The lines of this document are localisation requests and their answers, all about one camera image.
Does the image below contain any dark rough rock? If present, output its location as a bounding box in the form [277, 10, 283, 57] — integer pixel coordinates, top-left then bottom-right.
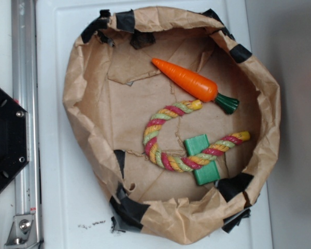
[130, 30, 156, 50]

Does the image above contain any brown paper bag bin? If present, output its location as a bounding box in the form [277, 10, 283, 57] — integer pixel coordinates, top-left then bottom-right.
[63, 6, 280, 245]

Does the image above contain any orange plastic toy carrot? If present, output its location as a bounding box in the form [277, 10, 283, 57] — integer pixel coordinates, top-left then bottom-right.
[151, 58, 239, 115]

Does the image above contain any green rectangular block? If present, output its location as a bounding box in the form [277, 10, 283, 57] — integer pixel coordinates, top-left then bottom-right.
[184, 134, 220, 186]

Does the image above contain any multicoloured twisted rope toy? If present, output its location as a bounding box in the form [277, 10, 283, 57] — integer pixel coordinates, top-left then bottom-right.
[143, 100, 250, 172]

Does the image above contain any aluminium extrusion rail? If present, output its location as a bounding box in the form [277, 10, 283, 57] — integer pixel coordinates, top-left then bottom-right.
[11, 0, 42, 216]

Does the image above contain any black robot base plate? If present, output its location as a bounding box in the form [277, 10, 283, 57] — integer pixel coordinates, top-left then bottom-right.
[0, 88, 29, 193]

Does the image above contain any metal corner bracket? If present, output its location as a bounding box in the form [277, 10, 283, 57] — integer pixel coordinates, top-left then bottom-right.
[4, 214, 43, 248]

